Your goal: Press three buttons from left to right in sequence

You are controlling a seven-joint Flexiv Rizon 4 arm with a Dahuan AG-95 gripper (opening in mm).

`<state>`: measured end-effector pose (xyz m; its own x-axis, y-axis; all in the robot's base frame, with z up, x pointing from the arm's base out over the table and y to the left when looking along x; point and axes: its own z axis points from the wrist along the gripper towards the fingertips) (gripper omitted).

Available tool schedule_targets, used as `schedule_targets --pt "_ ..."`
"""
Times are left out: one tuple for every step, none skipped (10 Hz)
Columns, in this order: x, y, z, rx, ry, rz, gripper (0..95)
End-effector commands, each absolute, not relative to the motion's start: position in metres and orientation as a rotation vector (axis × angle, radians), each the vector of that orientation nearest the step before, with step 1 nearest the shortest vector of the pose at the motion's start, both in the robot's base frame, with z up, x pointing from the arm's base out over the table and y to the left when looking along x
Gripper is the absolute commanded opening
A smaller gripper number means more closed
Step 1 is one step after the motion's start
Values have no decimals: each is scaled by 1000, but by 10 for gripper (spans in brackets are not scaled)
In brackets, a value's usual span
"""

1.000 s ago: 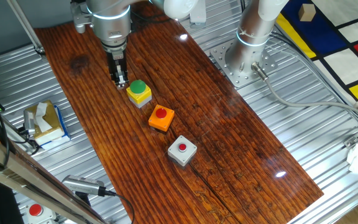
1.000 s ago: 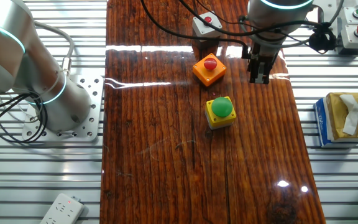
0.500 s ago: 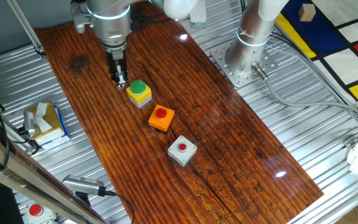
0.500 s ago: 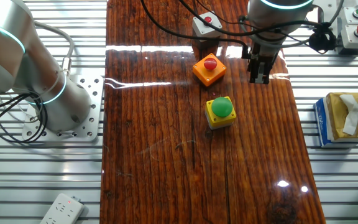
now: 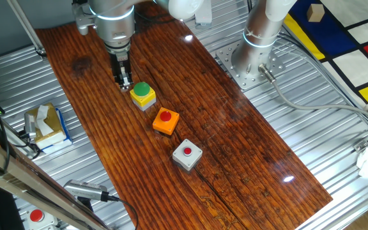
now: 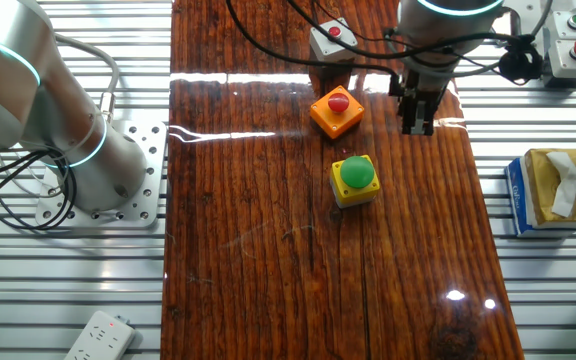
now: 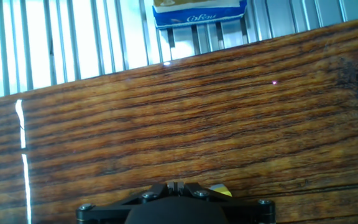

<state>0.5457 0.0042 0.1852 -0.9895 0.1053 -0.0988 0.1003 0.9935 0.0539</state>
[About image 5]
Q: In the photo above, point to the colour block patterned cloth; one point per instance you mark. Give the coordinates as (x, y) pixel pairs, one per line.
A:
(331, 35)

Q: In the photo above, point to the dark wooden board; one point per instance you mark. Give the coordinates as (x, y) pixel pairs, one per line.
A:
(235, 143)

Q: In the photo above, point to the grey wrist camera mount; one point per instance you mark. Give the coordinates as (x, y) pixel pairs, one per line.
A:
(81, 19)

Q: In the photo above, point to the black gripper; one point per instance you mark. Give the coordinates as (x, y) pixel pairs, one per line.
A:
(120, 63)

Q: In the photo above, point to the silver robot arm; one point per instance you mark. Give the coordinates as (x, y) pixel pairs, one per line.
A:
(257, 28)

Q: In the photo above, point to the gold and blue tissue box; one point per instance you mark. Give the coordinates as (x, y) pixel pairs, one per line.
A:
(53, 124)

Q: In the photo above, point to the aluminium frame bar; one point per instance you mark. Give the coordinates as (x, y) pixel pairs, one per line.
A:
(11, 172)

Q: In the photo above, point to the small wooden cube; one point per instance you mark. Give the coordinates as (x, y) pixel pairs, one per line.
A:
(315, 12)

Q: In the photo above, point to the grey metal pole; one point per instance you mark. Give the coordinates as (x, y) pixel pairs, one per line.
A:
(24, 22)

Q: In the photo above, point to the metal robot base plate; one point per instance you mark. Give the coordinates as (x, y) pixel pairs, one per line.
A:
(228, 60)

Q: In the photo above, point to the grey box small red button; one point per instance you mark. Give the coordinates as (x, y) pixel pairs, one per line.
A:
(187, 158)

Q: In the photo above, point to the orange box red button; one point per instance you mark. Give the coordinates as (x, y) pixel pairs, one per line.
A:
(165, 123)

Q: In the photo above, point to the yellow box green button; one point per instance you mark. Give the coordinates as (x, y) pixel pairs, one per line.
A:
(142, 94)

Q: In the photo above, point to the silver depth camera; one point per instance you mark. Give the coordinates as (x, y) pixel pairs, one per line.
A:
(85, 190)

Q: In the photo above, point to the small silver camera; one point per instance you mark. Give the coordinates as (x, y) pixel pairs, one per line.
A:
(30, 126)

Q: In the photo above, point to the grey box large red button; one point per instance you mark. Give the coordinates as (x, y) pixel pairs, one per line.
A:
(37, 215)

